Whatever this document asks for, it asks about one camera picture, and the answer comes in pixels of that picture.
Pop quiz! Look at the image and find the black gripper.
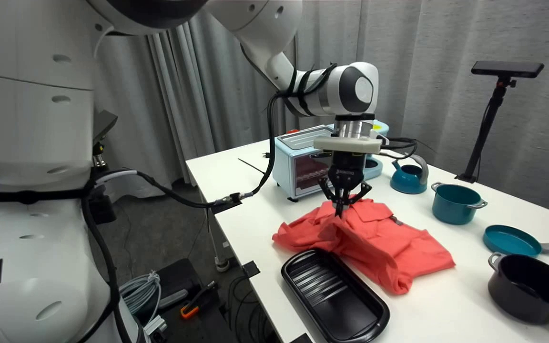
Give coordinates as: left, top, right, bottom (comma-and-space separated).
320, 148, 373, 218

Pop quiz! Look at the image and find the red shirt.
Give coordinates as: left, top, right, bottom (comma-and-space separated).
270, 197, 457, 296

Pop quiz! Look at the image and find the light blue toy oven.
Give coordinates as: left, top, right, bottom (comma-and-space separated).
272, 119, 390, 201

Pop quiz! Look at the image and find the teal toy kettle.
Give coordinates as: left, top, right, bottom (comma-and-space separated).
388, 152, 430, 195

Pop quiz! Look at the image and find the black grill tray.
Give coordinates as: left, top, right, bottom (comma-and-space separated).
280, 245, 392, 343

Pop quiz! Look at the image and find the teal toy pot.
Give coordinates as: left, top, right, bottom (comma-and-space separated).
428, 180, 487, 226

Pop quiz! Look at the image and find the teal toy frying pan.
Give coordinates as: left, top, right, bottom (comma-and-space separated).
482, 222, 549, 258

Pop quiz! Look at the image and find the grey curtain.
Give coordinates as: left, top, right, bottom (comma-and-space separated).
89, 0, 549, 216

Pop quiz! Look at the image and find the black box on floor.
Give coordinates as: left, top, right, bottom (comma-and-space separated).
156, 254, 205, 310

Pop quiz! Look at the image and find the black pot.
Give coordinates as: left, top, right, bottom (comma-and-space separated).
485, 251, 549, 325

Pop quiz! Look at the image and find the black camera tripod stand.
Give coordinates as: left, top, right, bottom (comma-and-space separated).
453, 60, 545, 182

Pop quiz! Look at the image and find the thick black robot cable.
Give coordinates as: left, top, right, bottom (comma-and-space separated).
81, 62, 339, 343

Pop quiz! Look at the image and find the orange handled tool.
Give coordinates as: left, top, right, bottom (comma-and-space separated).
179, 277, 219, 319

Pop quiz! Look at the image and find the grey cable bundle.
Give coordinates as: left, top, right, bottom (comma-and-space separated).
118, 270, 169, 338

